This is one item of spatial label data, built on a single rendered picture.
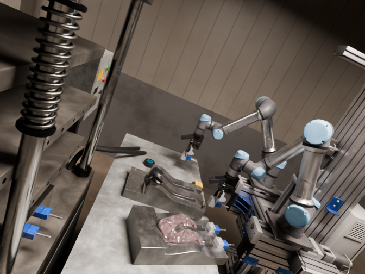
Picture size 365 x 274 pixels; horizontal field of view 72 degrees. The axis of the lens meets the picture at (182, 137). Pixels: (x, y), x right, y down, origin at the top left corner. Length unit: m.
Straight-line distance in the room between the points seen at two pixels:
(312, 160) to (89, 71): 1.23
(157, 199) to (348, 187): 1.13
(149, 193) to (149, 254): 0.41
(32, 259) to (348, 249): 1.76
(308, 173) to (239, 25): 2.08
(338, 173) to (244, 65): 1.79
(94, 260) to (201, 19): 2.53
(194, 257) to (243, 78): 2.26
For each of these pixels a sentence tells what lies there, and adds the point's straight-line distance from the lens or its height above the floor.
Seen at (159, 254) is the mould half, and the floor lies 0.87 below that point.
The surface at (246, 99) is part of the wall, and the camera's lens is 3.17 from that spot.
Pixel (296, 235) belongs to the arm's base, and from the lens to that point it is 1.59.
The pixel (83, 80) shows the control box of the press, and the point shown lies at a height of 1.31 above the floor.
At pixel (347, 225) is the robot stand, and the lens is 1.91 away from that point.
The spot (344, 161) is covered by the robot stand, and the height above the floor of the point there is 1.50.
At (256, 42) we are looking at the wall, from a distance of 3.11.
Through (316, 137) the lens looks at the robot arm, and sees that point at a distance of 1.31.
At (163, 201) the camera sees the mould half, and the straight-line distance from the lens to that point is 1.53.
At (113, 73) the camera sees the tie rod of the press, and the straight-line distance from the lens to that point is 1.36.
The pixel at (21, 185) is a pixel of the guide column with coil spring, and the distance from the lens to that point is 0.78.
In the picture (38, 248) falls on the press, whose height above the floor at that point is 0.79.
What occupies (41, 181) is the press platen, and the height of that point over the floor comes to 1.04.
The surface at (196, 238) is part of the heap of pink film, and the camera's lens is 1.34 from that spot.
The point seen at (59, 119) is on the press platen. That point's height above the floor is 1.29.
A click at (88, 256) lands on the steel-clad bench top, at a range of 1.22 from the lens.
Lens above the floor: 1.73
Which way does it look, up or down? 20 degrees down
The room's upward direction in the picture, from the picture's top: 25 degrees clockwise
